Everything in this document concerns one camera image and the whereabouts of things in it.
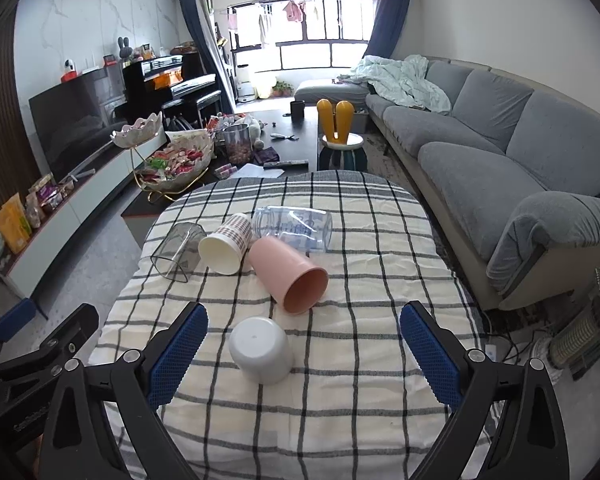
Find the clear jar of nuts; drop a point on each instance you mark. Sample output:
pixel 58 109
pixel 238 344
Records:
pixel 237 145

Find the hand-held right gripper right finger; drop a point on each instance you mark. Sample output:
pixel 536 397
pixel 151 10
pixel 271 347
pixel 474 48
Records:
pixel 430 360

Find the plaid paper cup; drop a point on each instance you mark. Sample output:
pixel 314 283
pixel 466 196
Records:
pixel 227 247

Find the white cup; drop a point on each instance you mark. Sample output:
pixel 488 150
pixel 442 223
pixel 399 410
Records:
pixel 260 355

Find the black mug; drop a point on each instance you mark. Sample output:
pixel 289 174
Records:
pixel 297 110

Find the checked tablecloth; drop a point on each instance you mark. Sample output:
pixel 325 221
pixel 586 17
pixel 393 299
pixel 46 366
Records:
pixel 355 410

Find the black piano bench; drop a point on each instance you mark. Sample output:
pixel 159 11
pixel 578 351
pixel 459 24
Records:
pixel 195 100

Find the hanging pink garment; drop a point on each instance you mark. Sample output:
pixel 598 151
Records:
pixel 292 10

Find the blue curtain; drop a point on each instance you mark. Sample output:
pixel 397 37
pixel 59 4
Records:
pixel 387 10
pixel 197 25

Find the remote control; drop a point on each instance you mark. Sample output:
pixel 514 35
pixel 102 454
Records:
pixel 285 164

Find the white air purifier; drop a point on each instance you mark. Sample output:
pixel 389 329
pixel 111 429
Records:
pixel 244 82

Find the flat screen television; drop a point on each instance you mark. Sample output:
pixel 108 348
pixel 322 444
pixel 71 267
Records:
pixel 75 120

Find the white television cabinet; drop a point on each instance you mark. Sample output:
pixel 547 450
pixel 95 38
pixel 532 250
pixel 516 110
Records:
pixel 80 205

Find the black piano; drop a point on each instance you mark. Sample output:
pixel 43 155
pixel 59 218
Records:
pixel 145 80

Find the tiered shell snack stand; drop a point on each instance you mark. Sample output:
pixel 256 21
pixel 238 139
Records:
pixel 180 162

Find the white paper sheet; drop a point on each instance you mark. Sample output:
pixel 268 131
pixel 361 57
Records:
pixel 252 171

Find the potted plant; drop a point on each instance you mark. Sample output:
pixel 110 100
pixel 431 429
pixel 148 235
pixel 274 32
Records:
pixel 281 89

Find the white security camera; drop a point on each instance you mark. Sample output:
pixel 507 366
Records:
pixel 70 67

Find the hanging white garment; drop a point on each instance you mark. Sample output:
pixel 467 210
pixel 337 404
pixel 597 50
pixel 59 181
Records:
pixel 265 25

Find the light blue blanket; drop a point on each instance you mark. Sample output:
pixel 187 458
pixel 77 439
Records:
pixel 405 85

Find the white ribbed cylinder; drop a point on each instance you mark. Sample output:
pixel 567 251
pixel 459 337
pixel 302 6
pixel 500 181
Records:
pixel 577 335

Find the pink cup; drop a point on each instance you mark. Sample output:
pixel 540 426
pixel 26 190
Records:
pixel 280 270

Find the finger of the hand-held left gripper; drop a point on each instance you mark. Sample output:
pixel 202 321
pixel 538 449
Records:
pixel 14 317
pixel 65 340

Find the grey rabbit figurine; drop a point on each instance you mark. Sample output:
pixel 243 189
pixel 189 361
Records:
pixel 125 50

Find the black coffee table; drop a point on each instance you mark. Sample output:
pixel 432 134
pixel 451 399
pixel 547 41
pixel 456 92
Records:
pixel 300 145

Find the grey sofa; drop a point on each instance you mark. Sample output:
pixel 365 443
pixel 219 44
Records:
pixel 480 125

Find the smoky transparent cup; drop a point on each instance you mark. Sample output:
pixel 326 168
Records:
pixel 180 247

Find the yellow rabbit ear stool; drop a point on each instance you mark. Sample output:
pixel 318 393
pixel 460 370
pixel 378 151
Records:
pixel 340 142

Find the purple snack bag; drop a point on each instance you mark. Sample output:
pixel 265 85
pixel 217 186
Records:
pixel 45 192

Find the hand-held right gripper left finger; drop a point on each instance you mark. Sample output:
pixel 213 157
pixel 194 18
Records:
pixel 180 355

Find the yellow snack bag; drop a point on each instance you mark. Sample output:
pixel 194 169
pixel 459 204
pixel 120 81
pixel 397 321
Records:
pixel 12 225

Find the clear blue-printed plastic cup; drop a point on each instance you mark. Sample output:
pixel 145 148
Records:
pixel 290 222

